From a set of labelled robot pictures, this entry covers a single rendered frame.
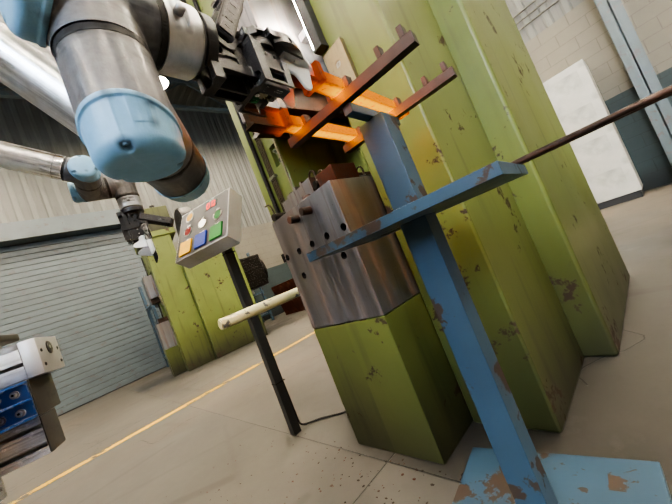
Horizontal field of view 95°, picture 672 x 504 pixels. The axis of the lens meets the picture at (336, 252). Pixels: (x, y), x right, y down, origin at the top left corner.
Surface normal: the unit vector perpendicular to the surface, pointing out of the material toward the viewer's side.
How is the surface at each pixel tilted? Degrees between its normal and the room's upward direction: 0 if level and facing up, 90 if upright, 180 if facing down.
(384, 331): 90
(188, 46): 143
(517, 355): 90
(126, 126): 93
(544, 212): 90
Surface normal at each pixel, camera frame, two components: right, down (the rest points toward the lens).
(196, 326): 0.53, -0.25
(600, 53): -0.69, 0.24
